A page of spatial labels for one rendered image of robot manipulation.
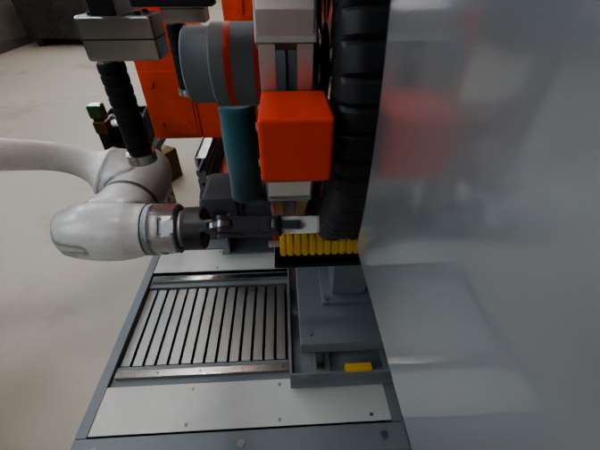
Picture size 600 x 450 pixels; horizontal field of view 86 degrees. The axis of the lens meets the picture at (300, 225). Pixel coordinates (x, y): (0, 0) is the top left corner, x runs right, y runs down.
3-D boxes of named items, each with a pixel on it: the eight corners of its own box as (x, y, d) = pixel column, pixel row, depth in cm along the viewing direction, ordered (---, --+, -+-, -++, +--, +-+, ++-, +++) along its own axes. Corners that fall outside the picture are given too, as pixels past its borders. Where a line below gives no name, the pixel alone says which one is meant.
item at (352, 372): (419, 383, 91) (428, 366, 85) (290, 390, 89) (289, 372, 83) (377, 257, 129) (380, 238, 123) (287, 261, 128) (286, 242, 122)
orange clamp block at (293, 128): (323, 145, 42) (332, 182, 35) (262, 146, 41) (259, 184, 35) (326, 88, 37) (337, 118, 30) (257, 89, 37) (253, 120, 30)
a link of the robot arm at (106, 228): (129, 226, 49) (154, 179, 59) (22, 229, 48) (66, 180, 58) (150, 272, 56) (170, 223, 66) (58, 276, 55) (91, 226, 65)
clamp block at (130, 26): (161, 62, 41) (148, 12, 38) (87, 62, 41) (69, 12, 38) (170, 53, 45) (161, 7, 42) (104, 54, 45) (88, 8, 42)
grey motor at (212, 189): (320, 265, 126) (324, 189, 104) (212, 270, 125) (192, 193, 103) (316, 235, 140) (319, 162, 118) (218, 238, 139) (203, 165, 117)
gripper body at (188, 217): (191, 250, 61) (241, 248, 61) (175, 249, 52) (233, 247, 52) (191, 211, 61) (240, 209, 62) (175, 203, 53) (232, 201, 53)
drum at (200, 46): (305, 115, 59) (306, 27, 51) (187, 118, 59) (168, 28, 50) (301, 92, 70) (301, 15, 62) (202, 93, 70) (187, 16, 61)
